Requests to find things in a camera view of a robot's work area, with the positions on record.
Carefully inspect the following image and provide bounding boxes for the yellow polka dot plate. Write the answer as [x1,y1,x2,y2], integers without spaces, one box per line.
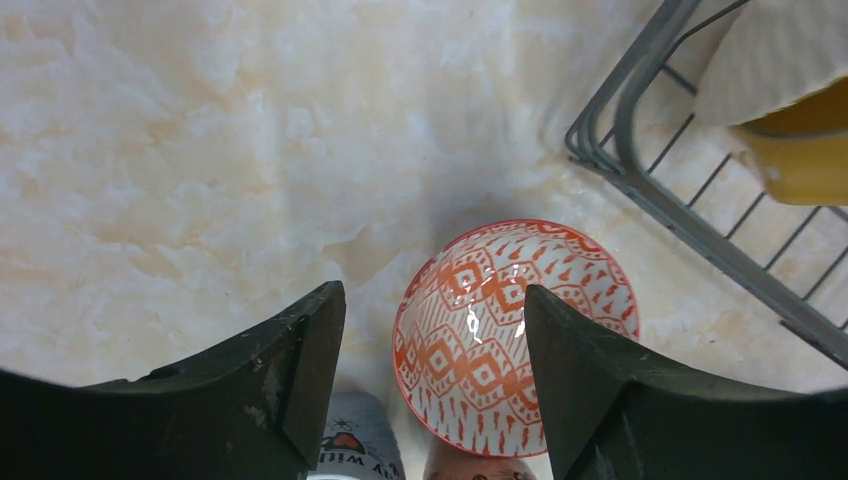
[732,77,847,206]

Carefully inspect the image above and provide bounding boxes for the red patterned bowl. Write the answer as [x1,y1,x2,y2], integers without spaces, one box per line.
[392,219,640,458]

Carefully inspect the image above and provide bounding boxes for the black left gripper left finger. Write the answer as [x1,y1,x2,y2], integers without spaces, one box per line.
[1,281,346,479]

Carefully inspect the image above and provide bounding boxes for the grey wire dish rack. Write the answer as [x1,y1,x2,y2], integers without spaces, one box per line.
[565,1,847,366]

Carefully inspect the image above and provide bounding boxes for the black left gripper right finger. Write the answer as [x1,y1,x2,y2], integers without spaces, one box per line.
[524,285,847,479]

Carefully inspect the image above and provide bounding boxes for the grey white mug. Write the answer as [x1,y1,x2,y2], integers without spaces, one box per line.
[307,391,406,480]

